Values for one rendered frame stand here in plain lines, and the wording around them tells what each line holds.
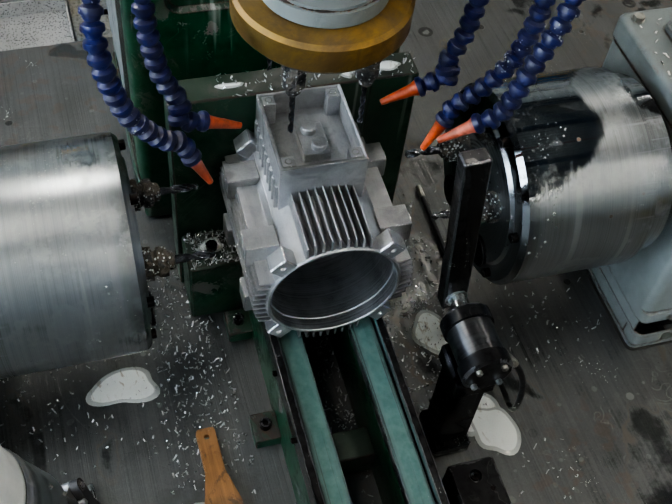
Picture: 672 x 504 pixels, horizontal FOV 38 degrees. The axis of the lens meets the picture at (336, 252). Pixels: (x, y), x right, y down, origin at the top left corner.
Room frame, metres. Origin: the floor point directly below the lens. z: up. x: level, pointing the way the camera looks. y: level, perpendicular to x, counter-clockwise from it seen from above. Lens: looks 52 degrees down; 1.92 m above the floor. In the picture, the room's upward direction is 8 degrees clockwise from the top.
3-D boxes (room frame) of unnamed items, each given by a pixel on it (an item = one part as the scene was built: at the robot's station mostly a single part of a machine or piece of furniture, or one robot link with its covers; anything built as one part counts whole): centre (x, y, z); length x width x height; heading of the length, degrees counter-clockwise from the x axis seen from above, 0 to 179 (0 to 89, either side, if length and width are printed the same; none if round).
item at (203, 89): (0.88, 0.09, 0.97); 0.30 x 0.11 x 0.34; 112
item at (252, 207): (0.73, 0.03, 1.02); 0.20 x 0.19 x 0.19; 22
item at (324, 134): (0.77, 0.05, 1.11); 0.12 x 0.11 x 0.07; 22
